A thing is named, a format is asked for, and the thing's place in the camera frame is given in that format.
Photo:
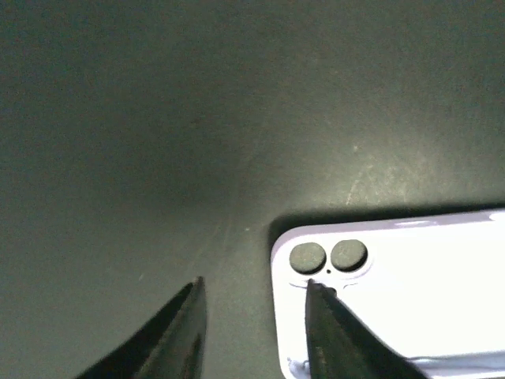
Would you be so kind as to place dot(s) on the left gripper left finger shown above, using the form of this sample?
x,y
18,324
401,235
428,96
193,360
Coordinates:
x,y
169,345

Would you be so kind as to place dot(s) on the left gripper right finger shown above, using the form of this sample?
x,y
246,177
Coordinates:
x,y
340,346

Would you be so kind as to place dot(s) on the lavender phone case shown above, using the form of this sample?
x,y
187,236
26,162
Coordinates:
x,y
431,288

